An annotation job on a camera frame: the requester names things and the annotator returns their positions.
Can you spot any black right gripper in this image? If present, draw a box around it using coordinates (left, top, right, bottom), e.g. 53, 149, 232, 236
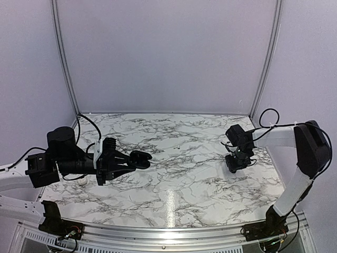
225, 147, 252, 172

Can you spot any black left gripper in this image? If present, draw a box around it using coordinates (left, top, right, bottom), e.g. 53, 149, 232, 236
56, 149, 136, 187

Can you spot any black earbud charging case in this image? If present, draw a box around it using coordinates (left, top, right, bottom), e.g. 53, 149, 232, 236
127, 150, 152, 169

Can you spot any white earbud charging case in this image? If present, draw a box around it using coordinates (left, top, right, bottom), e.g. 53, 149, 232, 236
77, 177, 87, 186

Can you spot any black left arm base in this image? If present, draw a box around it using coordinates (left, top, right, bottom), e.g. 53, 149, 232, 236
38, 200, 84, 240

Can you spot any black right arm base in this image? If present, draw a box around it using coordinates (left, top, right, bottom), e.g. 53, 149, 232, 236
240, 205, 290, 241

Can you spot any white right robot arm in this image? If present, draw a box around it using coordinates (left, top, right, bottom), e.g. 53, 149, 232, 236
225, 120, 332, 236

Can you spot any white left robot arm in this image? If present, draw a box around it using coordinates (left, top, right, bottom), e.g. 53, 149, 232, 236
1, 153, 67, 235

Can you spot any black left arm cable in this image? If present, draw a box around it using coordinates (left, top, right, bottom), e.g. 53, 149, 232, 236
0, 113, 103, 181

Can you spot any aluminium front rail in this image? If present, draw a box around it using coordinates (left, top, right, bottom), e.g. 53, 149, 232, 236
9, 213, 316, 252

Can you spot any right aluminium wall post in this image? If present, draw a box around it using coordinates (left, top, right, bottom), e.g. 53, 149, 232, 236
249, 0, 284, 119

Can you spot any aluminium wall post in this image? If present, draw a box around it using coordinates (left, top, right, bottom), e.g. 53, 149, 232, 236
249, 0, 284, 119
50, 0, 80, 115

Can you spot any left aluminium wall post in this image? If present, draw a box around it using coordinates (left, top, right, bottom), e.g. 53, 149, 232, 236
50, 0, 80, 115

